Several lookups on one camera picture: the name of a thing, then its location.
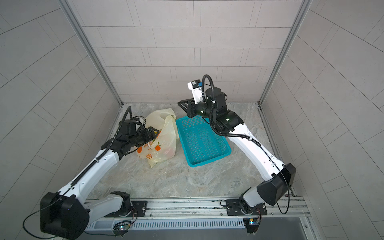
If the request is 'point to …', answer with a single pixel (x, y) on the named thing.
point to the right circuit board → (252, 224)
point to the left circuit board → (120, 228)
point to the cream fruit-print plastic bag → (162, 147)
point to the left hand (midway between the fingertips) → (158, 131)
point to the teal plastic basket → (201, 143)
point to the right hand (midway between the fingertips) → (179, 104)
